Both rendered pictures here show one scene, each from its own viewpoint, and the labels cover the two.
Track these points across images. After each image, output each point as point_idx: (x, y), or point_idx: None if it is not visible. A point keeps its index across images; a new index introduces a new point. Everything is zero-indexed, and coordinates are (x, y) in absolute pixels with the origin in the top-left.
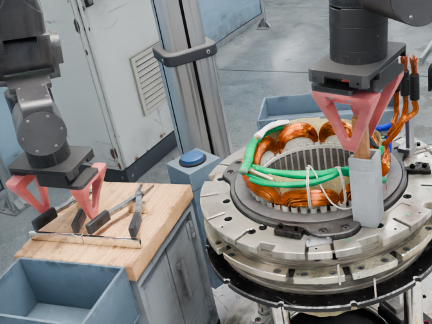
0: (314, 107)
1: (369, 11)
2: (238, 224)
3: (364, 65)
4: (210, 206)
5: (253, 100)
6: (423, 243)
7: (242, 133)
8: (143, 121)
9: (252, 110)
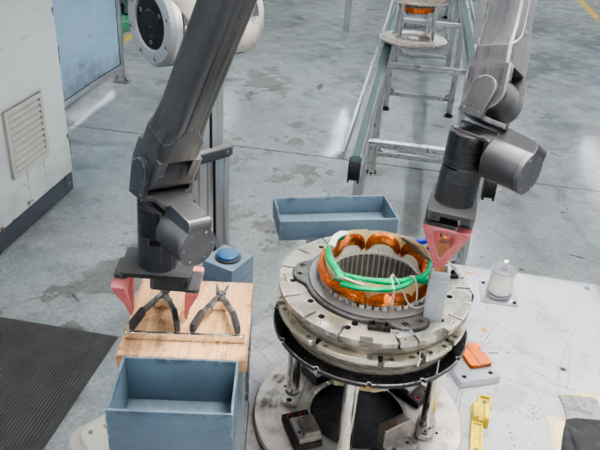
0: (316, 209)
1: (477, 174)
2: (332, 320)
3: (465, 210)
4: (299, 305)
5: (126, 166)
6: (463, 332)
7: (120, 203)
8: (12, 186)
9: (127, 178)
